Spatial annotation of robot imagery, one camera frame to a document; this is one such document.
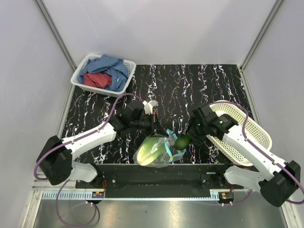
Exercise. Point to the green fake lettuce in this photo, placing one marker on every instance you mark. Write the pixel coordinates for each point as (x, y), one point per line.
(150, 150)

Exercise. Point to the grey plastic basket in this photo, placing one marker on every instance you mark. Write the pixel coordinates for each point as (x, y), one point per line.
(131, 70)

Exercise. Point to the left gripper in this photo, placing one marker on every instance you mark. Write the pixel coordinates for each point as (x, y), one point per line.
(156, 130)

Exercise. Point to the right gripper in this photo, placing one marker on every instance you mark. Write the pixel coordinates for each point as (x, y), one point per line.
(197, 139)

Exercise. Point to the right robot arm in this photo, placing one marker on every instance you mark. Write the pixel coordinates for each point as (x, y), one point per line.
(275, 179)

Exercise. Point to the right aluminium frame post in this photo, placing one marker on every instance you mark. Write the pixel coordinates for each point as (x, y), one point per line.
(272, 14)

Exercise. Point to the aluminium rail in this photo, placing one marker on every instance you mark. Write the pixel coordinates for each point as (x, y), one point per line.
(83, 191)

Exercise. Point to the left aluminium frame post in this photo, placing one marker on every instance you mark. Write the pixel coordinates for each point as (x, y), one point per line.
(53, 29)

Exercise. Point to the dark green fake avocado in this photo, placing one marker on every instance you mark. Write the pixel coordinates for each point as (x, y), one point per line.
(182, 142)

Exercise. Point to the white perforated basket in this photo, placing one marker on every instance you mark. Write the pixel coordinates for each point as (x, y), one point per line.
(252, 129)

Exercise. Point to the aluminium frame post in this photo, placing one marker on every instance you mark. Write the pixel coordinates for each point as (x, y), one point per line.
(53, 29)
(272, 14)

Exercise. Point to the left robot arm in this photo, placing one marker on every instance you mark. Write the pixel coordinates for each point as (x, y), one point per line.
(57, 159)

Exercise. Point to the clear zip top bag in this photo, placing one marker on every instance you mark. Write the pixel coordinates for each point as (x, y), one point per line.
(171, 155)

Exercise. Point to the black marble pattern mat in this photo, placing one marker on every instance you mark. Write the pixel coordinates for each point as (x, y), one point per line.
(178, 89)

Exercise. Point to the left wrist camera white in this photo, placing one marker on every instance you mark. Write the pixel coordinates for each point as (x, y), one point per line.
(148, 106)

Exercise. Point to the dark red cloth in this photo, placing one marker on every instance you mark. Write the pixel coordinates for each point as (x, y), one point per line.
(98, 80)

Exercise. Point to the blue patterned cloth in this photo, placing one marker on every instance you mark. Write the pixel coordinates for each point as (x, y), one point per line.
(107, 65)

